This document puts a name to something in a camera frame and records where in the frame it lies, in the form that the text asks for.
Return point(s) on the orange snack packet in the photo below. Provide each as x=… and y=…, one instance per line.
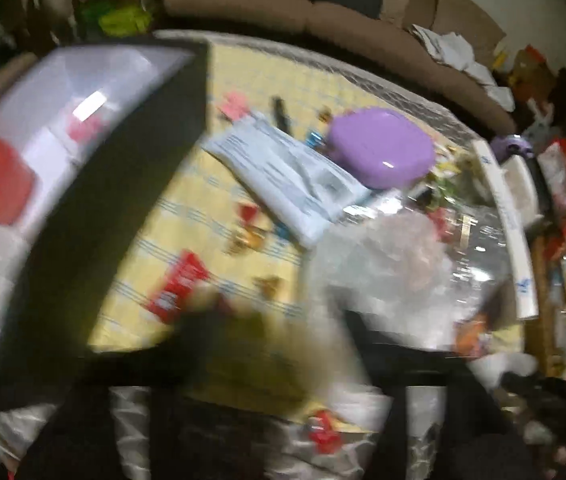
x=473, y=335

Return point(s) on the brown sofa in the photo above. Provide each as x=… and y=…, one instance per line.
x=353, y=25

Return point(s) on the yellow checked tablecloth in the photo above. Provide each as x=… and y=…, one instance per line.
x=243, y=75

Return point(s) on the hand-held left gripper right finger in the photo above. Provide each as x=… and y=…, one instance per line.
x=363, y=330

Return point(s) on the pink paper item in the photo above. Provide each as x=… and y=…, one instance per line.
x=233, y=106

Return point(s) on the green toy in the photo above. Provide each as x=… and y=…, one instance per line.
x=125, y=19

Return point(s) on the purple round device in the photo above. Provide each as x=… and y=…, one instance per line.
x=513, y=149

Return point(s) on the black remote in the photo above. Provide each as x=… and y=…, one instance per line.
x=280, y=112

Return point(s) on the dark storage box white inside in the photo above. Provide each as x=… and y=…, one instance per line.
x=128, y=185

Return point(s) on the small red snack packet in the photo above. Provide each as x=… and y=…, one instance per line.
x=325, y=432

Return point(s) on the silver shiny cloth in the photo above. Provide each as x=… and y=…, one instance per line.
x=243, y=440

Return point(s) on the long white box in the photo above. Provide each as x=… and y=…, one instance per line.
x=510, y=230

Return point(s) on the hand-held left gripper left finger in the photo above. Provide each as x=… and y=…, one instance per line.
x=198, y=335

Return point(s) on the gold wrapped candy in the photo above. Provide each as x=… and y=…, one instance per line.
x=248, y=241

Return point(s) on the white papers pile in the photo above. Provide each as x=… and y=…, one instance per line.
x=463, y=60

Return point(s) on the crumpled clear plastic bag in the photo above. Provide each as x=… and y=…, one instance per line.
x=398, y=255

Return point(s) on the purple oval case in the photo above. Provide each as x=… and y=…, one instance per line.
x=383, y=147

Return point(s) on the white paper packets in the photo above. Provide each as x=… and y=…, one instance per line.
x=283, y=175

